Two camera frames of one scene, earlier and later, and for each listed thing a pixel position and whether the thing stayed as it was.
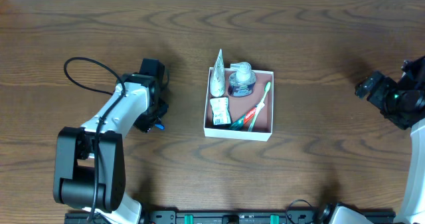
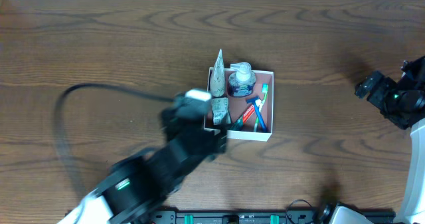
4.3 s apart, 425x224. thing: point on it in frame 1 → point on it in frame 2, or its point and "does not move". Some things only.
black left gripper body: (151, 118) → (206, 137)
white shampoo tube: (218, 80) does not move
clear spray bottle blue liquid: (241, 82) does not move
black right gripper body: (367, 87) does not move
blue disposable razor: (161, 127) → (254, 100)
